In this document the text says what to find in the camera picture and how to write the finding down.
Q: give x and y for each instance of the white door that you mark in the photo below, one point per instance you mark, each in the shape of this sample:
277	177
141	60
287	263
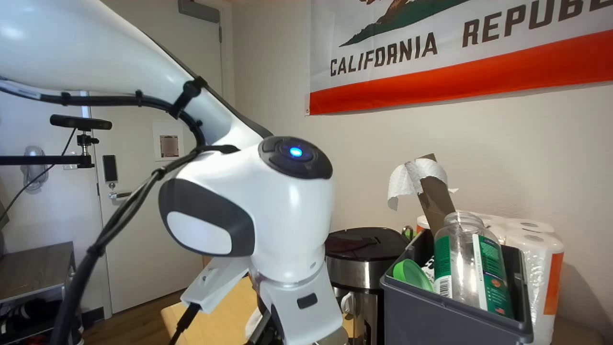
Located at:
145	261

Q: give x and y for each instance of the paper towel multipack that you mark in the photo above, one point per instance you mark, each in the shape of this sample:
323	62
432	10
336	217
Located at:
543	259

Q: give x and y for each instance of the grey metal cart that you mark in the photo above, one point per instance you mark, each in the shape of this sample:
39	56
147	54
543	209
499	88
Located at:
32	274

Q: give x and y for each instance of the steel coffee maker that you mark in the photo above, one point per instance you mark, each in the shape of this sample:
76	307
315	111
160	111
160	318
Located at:
357	259

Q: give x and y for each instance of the clear plastic bottle green label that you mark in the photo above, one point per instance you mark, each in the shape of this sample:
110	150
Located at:
470	267

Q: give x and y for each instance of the small photo on door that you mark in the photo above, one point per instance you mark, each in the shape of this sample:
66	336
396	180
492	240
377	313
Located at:
170	146

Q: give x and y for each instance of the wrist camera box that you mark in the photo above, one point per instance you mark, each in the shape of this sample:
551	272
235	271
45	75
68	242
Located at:
216	282

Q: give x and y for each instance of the dark grey bin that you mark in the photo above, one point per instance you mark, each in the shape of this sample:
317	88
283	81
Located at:
421	317

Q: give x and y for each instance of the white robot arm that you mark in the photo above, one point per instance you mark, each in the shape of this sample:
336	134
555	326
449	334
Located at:
256	203

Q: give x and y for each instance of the California Republic flag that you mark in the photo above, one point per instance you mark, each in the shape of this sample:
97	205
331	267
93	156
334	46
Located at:
380	54

